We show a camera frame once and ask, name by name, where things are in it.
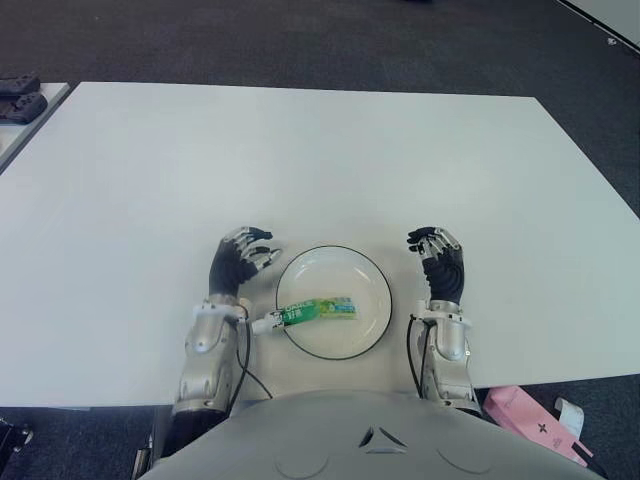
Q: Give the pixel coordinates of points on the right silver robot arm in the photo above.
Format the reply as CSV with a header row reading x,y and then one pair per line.
x,y
450,350

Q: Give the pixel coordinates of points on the black device on floor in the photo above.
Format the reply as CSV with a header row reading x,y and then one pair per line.
x,y
12,435

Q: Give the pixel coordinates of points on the white side table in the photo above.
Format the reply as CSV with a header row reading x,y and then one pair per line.
x,y
42,100

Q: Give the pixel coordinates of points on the large black game controller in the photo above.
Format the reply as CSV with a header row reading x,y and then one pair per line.
x,y
22,109

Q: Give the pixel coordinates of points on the pink cardboard box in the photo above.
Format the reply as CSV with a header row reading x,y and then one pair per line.
x,y
525,420

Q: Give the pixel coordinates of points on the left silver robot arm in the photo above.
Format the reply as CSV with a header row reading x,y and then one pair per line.
x,y
205,360

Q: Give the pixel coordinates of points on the small black game controller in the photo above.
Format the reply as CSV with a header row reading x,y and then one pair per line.
x,y
20,85

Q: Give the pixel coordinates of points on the white paper tag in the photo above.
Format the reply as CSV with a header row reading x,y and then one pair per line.
x,y
572,417

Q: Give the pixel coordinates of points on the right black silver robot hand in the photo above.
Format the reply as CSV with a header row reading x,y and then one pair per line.
x,y
447,272

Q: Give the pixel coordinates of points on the green white toothpaste tube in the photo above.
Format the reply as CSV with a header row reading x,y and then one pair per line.
x,y
320,310

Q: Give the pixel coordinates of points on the grey robot torso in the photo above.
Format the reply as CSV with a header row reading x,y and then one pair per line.
x,y
380,445

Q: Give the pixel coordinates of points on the white plate with black rim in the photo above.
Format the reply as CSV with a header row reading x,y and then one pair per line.
x,y
334,275

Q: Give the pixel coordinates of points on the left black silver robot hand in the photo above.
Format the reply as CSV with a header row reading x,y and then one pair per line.
x,y
227,270

